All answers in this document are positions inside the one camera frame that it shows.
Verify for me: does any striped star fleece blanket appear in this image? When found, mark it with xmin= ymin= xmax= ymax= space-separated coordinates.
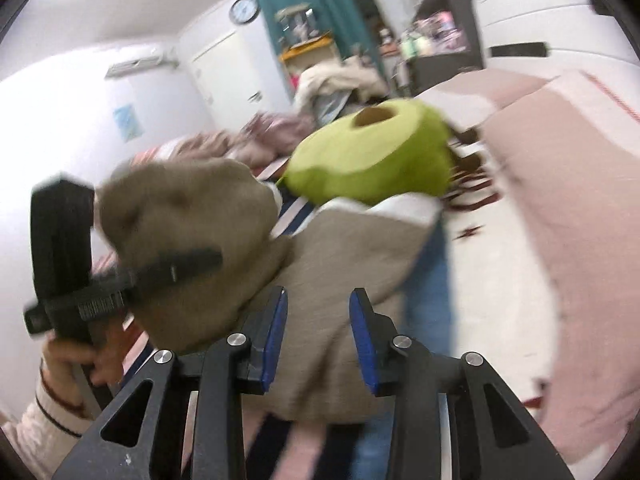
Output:
xmin=89 ymin=109 xmax=561 ymax=480

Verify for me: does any dark bookshelf with items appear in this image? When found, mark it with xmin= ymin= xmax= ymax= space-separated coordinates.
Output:
xmin=400 ymin=0 xmax=484 ymax=96

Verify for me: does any cream clothes pile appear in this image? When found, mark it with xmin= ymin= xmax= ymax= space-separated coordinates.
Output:
xmin=294 ymin=58 xmax=388 ymax=113

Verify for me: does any brown pink crumpled duvet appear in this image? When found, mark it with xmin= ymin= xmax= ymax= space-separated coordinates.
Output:
xmin=134 ymin=113 xmax=316 ymax=169

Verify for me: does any yellow cabinet with display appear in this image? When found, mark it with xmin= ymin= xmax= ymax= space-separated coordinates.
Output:
xmin=274 ymin=3 xmax=342 ymax=79

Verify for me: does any black camera box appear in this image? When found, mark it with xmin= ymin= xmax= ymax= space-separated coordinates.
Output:
xmin=29 ymin=173 xmax=97 ymax=346

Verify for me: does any green avocado plush toy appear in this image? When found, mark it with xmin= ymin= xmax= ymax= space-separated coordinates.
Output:
xmin=281 ymin=99 xmax=454 ymax=205

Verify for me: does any round wall clock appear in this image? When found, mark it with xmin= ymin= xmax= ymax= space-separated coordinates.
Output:
xmin=229 ymin=0 xmax=260 ymax=26

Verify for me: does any light blue wall poster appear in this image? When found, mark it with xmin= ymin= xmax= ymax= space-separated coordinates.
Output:
xmin=113 ymin=104 xmax=143 ymax=142

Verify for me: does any white air conditioner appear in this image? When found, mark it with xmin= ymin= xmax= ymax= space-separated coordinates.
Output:
xmin=104 ymin=50 xmax=180 ymax=79

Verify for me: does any taupe knit sweater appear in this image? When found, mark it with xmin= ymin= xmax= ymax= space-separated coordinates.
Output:
xmin=98 ymin=159 xmax=440 ymax=424

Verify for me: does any white knit left sleeve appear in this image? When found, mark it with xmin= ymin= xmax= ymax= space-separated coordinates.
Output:
xmin=1 ymin=361 xmax=93 ymax=479

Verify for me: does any white bed headboard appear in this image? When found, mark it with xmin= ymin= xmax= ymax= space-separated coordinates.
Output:
xmin=473 ymin=0 xmax=639 ymax=88

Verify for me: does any white door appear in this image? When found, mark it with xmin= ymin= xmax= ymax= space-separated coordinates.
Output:
xmin=191 ymin=32 xmax=264 ymax=132

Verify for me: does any left hand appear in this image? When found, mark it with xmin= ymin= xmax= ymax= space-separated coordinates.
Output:
xmin=42 ymin=318 xmax=142 ymax=389

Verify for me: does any teal curtain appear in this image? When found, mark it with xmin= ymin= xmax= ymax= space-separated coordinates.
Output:
xmin=257 ymin=0 xmax=384 ymax=74

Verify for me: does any pink knit pillow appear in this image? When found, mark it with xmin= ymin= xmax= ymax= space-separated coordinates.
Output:
xmin=421 ymin=70 xmax=639 ymax=463

